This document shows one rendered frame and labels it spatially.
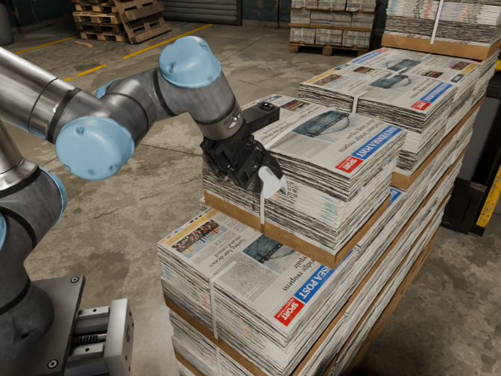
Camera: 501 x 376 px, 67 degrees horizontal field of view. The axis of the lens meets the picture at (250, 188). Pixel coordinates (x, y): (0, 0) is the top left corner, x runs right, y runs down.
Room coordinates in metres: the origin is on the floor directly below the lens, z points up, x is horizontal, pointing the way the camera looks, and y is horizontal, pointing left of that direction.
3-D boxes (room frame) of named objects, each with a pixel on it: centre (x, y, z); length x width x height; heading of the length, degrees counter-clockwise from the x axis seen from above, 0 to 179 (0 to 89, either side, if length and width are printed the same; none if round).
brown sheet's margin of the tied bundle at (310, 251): (0.72, -0.20, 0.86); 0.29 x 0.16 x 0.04; 141
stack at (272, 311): (0.99, -0.29, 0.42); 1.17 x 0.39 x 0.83; 140
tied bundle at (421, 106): (1.10, -0.37, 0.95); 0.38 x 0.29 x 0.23; 51
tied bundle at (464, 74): (1.32, -0.56, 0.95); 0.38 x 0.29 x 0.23; 50
